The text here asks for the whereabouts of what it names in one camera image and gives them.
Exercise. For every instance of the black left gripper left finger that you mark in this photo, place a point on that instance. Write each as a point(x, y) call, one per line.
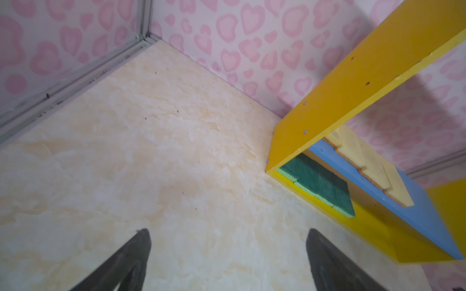
point(125, 270)

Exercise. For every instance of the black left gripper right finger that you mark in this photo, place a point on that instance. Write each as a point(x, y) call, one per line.
point(332, 270)

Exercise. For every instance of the green scouring pad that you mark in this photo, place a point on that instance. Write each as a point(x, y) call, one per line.
point(299, 167)
point(320, 183)
point(338, 197)

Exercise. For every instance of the yellow sponge floor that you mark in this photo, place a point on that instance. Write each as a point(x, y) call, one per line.
point(380, 176)
point(397, 190)

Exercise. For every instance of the yellow sponge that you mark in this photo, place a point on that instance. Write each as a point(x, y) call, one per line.
point(366, 152)

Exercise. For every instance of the yellow sponge shelf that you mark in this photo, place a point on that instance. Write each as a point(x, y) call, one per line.
point(345, 142)

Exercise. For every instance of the yellow wooden shelf unit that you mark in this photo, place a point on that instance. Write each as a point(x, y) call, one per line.
point(394, 72)

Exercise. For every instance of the aluminium frame profile left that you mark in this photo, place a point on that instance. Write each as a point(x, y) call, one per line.
point(51, 51)

